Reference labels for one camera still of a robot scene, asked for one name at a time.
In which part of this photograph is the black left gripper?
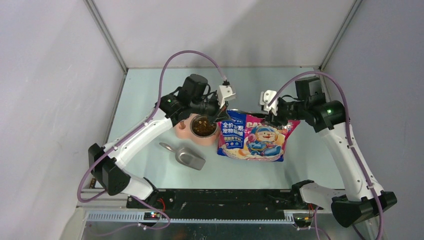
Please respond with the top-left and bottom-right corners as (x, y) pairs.
(189, 90), (230, 125)

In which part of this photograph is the colourful cat food bag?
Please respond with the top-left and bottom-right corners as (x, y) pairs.
(217, 109), (301, 162)

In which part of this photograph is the metal food scoop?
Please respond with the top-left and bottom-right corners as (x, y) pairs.
(159, 142), (206, 171)

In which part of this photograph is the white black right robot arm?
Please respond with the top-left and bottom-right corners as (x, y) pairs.
(260, 76), (397, 228)

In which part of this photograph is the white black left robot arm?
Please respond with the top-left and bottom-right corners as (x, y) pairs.
(88, 74), (236, 208)

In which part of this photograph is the pink double pet bowl stand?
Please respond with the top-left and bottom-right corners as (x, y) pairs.
(173, 113), (220, 146)

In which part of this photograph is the kibble in near bowl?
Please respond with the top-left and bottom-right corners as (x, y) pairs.
(192, 117), (218, 137)

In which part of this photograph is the steel bowl near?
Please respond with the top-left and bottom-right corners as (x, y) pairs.
(189, 114), (220, 139)

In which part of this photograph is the right controller board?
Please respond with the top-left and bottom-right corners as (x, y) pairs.
(293, 215), (314, 228)

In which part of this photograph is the controller board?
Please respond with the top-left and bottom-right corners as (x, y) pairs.
(143, 211), (162, 221)
(293, 215), (314, 228)

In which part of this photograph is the left controller board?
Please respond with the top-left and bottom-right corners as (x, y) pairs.
(143, 211), (162, 221)

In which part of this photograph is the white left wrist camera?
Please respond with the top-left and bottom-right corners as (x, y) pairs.
(217, 80), (237, 109)

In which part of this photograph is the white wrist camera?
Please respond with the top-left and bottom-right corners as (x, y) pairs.
(217, 80), (237, 109)
(259, 90), (278, 116)

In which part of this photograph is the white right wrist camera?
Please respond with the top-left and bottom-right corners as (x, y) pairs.
(259, 90), (278, 116)

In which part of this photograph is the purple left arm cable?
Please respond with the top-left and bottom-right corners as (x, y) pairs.
(76, 50), (229, 204)

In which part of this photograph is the aluminium frame rail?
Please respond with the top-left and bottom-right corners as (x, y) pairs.
(76, 188), (379, 223)

